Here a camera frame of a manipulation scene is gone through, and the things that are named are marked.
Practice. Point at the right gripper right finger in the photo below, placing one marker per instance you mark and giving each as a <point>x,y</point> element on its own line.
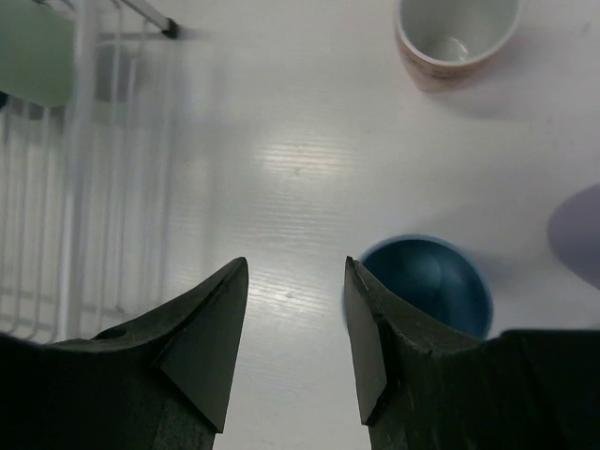
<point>421,384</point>

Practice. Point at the blue cup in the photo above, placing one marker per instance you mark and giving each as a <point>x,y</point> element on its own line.
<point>436,277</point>

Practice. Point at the white wire dish rack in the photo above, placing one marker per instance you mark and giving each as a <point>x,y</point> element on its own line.
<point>85,187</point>

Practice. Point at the light green cup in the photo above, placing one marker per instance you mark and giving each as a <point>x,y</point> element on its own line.
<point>37,53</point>

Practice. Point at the lilac cup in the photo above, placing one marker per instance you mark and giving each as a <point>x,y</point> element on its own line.
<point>573,234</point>

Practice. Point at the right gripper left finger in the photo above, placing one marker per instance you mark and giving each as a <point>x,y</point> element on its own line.
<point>160,381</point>

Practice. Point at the pink mug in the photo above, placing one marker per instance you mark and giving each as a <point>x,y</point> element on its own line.
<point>443,43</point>

